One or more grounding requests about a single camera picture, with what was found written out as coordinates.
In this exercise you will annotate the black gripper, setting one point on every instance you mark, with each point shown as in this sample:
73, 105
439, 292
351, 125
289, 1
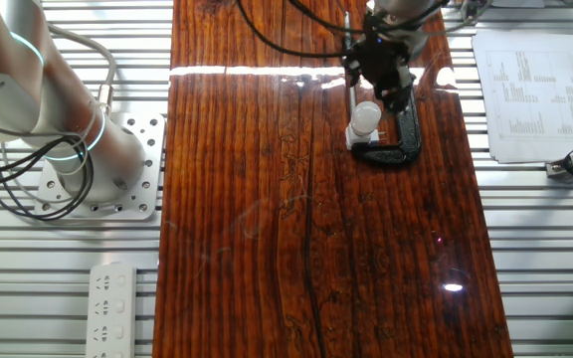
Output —
381, 57

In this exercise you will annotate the white LED light bulb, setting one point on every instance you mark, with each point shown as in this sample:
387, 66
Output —
366, 117

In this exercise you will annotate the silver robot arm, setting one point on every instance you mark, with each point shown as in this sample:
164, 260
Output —
13, 74

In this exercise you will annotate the white lamp socket adapter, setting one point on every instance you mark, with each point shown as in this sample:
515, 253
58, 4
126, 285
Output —
353, 141

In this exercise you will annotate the black C-clamp with steel screw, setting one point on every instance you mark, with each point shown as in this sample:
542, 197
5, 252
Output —
408, 139

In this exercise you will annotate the printed paper sheet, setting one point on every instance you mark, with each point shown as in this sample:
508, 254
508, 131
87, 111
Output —
530, 99

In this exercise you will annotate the brown wooden board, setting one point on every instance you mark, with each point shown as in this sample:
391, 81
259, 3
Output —
266, 224

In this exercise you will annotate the white power strip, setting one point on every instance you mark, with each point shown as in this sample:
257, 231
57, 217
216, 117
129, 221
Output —
112, 308

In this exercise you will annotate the small aluminium bracket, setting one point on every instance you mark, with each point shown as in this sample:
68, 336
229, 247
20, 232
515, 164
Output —
469, 12

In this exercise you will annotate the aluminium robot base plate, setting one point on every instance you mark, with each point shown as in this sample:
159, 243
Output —
149, 164

